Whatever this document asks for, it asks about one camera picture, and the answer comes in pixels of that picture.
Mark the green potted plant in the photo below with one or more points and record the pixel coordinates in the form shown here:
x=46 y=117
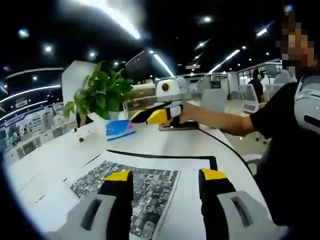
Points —
x=102 y=92

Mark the blue tissue packet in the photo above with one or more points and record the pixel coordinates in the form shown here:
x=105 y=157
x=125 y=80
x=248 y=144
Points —
x=120 y=130

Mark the white background desks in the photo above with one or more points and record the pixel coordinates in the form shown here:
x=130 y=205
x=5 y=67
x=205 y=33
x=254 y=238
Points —
x=37 y=137

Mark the brown flat object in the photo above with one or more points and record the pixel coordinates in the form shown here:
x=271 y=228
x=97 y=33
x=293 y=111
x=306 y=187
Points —
x=178 y=126

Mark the person's black shirt torso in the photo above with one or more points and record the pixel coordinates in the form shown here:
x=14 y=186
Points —
x=282 y=150

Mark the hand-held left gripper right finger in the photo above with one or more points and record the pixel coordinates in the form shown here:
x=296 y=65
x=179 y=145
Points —
x=225 y=207

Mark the white worn device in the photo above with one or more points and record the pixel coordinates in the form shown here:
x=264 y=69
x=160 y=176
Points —
x=308 y=105

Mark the brown cabinet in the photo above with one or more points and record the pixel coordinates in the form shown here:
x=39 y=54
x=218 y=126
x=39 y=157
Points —
x=142 y=100

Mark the dark hanging sign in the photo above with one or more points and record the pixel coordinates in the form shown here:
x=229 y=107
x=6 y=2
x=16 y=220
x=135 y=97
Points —
x=136 y=63

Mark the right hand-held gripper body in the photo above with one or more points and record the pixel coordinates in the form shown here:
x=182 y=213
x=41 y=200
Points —
x=172 y=88

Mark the person's right hand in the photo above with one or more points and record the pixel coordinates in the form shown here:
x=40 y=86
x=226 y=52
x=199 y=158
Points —
x=191 y=112

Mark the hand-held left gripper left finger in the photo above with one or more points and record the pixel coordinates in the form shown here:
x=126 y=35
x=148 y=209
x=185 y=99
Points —
x=100 y=212

